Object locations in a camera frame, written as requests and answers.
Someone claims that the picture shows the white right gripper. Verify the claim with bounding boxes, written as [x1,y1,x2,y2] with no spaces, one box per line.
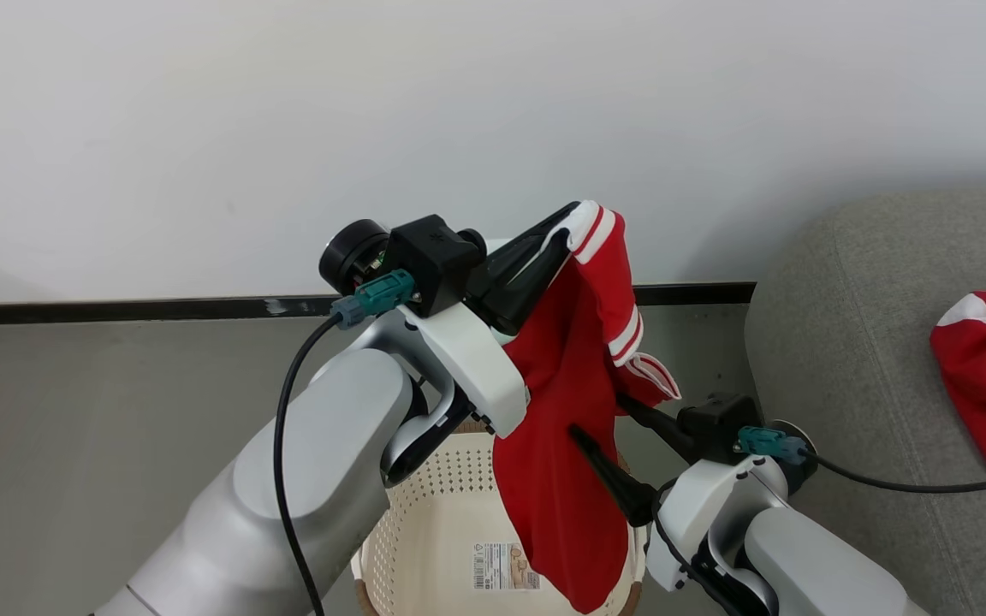
[567,391,790,594]

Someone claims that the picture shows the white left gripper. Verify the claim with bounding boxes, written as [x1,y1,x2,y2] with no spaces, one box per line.
[399,201,582,440]

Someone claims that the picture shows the red garment white striped hem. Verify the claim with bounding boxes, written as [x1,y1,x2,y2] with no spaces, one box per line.
[491,200,683,615]

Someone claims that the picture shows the beige perforated laundry basket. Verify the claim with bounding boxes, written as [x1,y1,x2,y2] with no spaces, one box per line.
[351,418,649,616]

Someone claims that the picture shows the printed barcode label sticker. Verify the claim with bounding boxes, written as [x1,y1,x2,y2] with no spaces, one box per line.
[472,541,542,592]

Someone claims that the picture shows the grey fabric sofa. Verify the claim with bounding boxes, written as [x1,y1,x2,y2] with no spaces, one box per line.
[745,184,986,616]

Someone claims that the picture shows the black baseboard strip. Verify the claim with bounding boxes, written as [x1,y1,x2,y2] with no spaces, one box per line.
[0,281,757,327]

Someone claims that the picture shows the black left cable teal plug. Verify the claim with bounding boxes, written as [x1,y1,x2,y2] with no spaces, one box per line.
[273,269,418,616]

